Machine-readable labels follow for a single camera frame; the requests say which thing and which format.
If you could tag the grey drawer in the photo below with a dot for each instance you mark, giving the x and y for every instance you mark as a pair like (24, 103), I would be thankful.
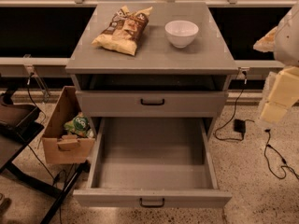
(186, 104)
(152, 163)

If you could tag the black table left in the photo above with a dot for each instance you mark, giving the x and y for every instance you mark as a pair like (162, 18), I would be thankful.
(11, 148)

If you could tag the green snack bag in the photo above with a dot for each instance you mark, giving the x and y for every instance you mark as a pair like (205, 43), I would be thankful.
(80, 126)

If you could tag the grey drawer cabinet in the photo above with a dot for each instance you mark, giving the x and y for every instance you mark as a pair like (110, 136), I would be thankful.
(205, 65)

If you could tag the yellow brown chip bag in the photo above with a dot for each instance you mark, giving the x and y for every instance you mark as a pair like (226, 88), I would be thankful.
(124, 31)

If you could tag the cardboard box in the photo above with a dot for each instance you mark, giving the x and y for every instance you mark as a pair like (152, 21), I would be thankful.
(61, 146)

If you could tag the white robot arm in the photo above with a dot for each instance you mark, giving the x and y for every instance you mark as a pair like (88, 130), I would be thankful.
(281, 90)

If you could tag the grey top drawer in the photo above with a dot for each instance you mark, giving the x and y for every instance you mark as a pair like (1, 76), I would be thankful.
(186, 104)

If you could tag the white bowl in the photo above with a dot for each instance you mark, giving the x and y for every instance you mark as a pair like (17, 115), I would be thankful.
(181, 33)

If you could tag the black power adapter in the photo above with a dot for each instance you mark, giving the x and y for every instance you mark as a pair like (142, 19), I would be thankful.
(239, 126)

